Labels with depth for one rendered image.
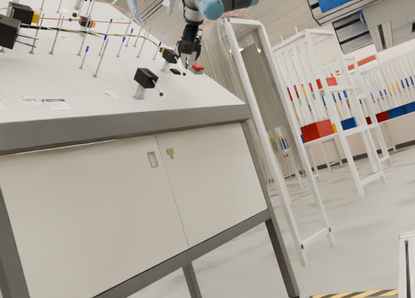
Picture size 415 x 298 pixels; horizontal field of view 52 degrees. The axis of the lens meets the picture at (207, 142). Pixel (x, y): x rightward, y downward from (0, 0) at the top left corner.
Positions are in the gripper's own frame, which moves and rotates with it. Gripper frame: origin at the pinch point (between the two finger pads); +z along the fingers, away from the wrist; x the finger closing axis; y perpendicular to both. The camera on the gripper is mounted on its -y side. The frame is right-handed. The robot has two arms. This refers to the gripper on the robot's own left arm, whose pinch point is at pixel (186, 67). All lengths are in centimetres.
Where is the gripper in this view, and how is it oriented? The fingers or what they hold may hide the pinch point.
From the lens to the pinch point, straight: 171.5
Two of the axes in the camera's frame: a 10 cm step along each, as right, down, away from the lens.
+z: -1.5, 7.5, 6.4
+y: 1.3, -6.3, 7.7
